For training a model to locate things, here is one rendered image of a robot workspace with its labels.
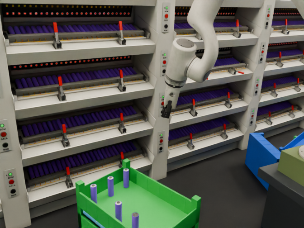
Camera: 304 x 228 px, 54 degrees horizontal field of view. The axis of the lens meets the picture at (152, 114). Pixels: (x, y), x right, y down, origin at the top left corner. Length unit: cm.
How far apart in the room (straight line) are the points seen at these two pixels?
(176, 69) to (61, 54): 43
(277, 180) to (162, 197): 48
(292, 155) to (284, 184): 11
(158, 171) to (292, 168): 68
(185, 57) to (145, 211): 51
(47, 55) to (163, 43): 51
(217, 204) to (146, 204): 63
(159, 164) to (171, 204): 66
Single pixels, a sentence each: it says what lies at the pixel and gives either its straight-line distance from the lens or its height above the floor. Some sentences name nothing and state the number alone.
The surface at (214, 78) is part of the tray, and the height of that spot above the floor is 52.
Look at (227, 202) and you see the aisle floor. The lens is 152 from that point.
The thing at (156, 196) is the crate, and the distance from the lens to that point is 96.
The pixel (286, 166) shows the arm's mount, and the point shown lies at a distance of 126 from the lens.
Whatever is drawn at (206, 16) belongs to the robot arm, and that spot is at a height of 85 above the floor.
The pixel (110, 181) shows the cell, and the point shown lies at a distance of 93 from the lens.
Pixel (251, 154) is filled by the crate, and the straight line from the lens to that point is 178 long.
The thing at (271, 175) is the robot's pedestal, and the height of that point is 28.
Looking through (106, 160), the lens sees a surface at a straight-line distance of 147.
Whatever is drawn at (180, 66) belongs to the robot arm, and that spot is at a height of 69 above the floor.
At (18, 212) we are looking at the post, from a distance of 137.
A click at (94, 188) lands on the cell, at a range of 90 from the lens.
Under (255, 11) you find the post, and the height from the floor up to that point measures 85.
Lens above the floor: 89
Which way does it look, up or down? 21 degrees down
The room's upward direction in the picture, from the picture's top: 2 degrees clockwise
